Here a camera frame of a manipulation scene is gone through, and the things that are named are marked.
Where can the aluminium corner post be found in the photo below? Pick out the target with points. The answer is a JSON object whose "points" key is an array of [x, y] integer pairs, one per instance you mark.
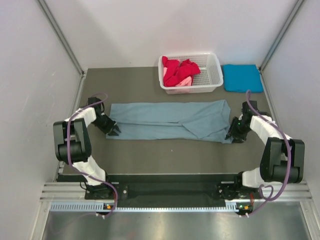
{"points": [[60, 35], [298, 4]]}

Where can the folded turquoise t-shirt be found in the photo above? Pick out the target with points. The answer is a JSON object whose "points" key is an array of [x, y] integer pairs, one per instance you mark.
{"points": [[240, 78]]}

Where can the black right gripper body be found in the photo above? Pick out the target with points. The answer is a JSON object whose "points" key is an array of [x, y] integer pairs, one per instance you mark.
{"points": [[238, 130]]}

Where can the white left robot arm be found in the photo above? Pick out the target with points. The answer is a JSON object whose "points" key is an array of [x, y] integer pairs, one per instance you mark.
{"points": [[72, 144]]}

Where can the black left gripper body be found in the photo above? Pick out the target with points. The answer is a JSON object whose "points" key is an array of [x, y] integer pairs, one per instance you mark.
{"points": [[104, 123]]}

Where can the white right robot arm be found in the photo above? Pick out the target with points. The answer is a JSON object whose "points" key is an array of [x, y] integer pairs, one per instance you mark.
{"points": [[283, 157]]}

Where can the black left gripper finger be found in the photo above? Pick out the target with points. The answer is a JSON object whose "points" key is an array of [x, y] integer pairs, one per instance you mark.
{"points": [[116, 129], [113, 133]]}

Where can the aluminium front frame rail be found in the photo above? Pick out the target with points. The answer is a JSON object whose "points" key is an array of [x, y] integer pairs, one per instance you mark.
{"points": [[72, 192]]}

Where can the left aluminium corner post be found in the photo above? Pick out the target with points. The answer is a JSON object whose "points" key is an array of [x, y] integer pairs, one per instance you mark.
{"points": [[60, 35]]}

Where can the white plastic laundry basket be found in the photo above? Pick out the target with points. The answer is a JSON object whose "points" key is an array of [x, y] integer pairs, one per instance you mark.
{"points": [[207, 81]]}

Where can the red t-shirt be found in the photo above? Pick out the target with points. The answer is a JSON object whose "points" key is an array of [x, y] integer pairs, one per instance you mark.
{"points": [[175, 71]]}

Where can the pink t-shirt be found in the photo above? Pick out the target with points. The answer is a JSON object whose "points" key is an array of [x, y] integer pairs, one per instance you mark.
{"points": [[187, 82]]}

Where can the grey-blue t-shirt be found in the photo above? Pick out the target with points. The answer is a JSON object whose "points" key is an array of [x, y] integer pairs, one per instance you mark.
{"points": [[201, 121]]}

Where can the grey slotted cable duct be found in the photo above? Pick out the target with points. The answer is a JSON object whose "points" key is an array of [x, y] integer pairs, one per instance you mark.
{"points": [[101, 207]]}

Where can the right aluminium corner post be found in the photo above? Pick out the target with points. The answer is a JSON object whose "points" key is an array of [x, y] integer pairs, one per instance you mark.
{"points": [[298, 4]]}

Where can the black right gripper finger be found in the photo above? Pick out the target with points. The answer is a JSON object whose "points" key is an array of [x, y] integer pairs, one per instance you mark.
{"points": [[228, 136], [237, 141]]}

